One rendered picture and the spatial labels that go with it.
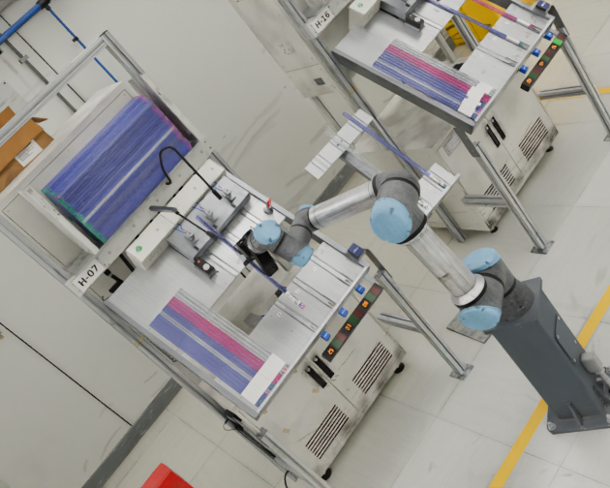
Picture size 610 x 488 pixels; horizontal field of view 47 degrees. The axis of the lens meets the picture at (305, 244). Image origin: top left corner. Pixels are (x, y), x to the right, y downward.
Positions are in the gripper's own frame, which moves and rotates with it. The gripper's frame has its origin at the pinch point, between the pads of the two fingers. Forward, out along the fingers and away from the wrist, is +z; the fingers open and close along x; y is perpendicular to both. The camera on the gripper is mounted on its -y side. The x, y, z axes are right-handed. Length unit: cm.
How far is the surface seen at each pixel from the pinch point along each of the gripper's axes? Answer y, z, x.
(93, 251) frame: 42, 20, 32
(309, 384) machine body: -53, 48, 4
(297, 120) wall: 47, 182, -154
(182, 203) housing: 33.6, 22.7, -4.7
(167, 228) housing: 30.5, 22.7, 6.0
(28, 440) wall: 18, 199, 100
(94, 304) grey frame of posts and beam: 29, 35, 43
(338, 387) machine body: -64, 53, -6
